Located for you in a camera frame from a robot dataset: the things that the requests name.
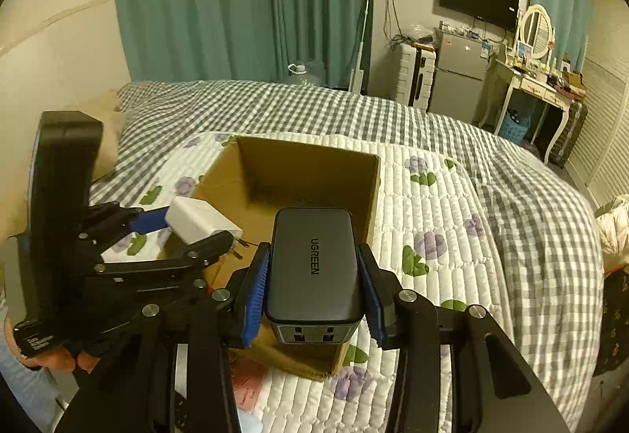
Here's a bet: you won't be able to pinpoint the grey checkered bed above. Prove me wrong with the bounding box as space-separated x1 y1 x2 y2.
87 79 606 433

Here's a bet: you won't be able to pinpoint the white vanity table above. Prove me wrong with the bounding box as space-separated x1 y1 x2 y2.
478 56 577 165

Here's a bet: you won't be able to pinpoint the dark grey power charger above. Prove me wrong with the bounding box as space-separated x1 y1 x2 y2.
264 207 363 358

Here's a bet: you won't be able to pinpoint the white puffy jacket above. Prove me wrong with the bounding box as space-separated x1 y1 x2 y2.
594 196 629 258

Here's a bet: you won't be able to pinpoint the floral white quilt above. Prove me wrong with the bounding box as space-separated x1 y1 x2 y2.
88 131 495 433

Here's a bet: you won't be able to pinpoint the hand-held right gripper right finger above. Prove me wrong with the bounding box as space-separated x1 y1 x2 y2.
358 242 572 433

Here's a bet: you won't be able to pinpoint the clear water jug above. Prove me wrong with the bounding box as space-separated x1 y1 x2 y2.
287 61 326 88

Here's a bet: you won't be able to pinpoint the red paper sheet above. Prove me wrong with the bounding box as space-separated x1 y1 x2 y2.
230 353 269 412

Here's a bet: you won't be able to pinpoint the oval vanity mirror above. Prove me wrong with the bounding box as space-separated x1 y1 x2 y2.
518 3 556 61

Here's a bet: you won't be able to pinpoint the white mop pole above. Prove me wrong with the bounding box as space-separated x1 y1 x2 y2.
348 0 373 96

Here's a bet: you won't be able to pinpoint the white louvered wardrobe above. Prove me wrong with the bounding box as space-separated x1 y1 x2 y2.
564 0 629 210

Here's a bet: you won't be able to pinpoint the blue plastic basket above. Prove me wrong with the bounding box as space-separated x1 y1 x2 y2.
494 109 532 145

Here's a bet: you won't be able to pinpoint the white suitcase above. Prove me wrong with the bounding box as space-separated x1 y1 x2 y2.
392 41 438 108

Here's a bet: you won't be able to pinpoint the beige pillow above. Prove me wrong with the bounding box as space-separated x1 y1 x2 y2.
0 89 129 240

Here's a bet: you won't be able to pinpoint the hanging wall cables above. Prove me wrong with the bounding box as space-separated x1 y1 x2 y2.
384 0 410 47

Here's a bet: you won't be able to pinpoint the person's left forearm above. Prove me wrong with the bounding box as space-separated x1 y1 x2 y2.
0 300 62 419

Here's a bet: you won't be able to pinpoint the brown checked suitcase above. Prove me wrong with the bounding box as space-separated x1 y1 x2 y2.
547 98 589 169

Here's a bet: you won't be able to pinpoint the person's left hand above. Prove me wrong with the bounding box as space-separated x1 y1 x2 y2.
22 341 102 376

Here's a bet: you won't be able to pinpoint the white plug charger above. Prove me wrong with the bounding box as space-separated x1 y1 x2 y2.
101 197 245 263

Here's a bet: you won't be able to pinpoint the wide green curtain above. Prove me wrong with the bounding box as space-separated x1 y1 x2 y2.
110 0 377 94

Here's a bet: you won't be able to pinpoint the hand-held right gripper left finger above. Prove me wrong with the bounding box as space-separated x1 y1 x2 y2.
56 242 271 433

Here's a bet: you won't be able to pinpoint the grey fridge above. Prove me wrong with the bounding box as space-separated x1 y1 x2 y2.
427 27 496 125

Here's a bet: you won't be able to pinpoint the cardboard box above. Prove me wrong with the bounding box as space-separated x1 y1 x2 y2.
156 135 382 383

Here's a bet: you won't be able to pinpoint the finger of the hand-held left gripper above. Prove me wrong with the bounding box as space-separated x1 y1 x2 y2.
94 231 235 298
77 200 173 268

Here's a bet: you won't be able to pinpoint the clear plastic bag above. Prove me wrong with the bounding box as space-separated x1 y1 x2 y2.
405 24 434 44

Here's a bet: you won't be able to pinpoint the dark floral garment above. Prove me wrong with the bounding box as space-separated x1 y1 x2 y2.
591 265 629 379

